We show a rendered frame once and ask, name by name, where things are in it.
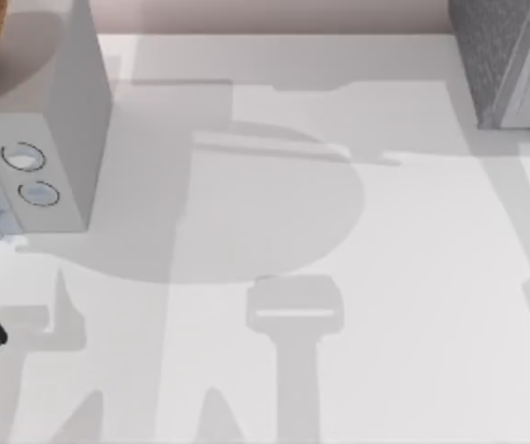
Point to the pale microwave oven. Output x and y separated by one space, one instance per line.
70 139

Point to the round microwave knob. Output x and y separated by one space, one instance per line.
23 156
39 193

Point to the grey cabinet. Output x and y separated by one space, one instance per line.
500 60

